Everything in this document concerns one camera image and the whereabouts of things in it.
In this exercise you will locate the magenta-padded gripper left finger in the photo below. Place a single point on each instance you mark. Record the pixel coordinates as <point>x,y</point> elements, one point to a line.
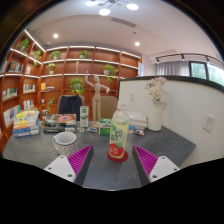
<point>59,166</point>

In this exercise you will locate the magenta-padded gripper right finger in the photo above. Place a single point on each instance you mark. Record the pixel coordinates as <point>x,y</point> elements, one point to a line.
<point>163,166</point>

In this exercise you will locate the clear drink bottle white cap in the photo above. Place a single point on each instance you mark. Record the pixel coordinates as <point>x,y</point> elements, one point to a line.
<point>119,133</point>

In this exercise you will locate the white mug grey triangle pattern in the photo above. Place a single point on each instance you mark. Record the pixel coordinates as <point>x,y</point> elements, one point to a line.
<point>66,145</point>

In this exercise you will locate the white vase with flowers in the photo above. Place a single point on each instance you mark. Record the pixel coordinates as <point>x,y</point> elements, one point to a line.
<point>155,116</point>

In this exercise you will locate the stack of white packs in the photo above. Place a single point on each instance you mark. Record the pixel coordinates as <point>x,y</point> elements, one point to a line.
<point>138,120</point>

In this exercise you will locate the stack of colourful books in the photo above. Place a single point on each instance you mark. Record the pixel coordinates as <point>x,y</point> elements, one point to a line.
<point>26,123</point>

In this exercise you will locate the tall green white carton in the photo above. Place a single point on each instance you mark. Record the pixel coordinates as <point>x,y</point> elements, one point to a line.
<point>84,116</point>

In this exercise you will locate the small green white box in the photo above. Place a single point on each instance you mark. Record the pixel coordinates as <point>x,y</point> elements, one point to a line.
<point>105,127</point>

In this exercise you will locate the dark office chair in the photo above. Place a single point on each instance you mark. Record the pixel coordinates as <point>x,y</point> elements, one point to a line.
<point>70,106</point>

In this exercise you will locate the wooden shelf unit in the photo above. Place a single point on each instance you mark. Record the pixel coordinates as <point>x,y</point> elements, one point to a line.
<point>60,73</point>

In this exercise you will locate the grey curtain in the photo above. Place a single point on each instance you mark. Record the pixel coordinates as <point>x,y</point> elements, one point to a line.
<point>172,68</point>

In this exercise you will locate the window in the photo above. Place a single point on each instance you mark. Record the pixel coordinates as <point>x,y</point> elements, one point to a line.
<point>210,73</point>

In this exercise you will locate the round recessed ceiling light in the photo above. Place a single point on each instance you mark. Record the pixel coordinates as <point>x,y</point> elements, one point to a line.
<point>55,35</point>
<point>137,43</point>

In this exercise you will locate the ceiling air vent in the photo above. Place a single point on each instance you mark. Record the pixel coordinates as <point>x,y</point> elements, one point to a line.
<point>124,22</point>

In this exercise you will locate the black multi-bulb ceiling lamp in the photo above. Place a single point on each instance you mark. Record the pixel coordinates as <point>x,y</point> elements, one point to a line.
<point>104,11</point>

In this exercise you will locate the white wall socket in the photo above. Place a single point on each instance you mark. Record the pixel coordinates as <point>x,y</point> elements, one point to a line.
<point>209,122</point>

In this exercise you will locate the black track light rail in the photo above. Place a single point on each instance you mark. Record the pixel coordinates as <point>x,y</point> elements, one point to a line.
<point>186,55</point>

